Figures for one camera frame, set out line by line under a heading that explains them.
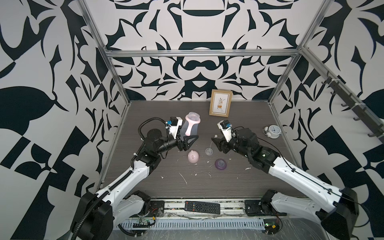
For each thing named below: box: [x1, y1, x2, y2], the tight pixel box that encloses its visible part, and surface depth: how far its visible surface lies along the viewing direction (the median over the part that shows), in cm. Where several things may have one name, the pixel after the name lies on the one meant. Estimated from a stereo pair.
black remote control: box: [184, 201, 221, 215], surface depth 75 cm
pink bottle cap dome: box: [187, 150, 199, 163], surface depth 91 cm
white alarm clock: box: [262, 124, 282, 139], surface depth 101 cm
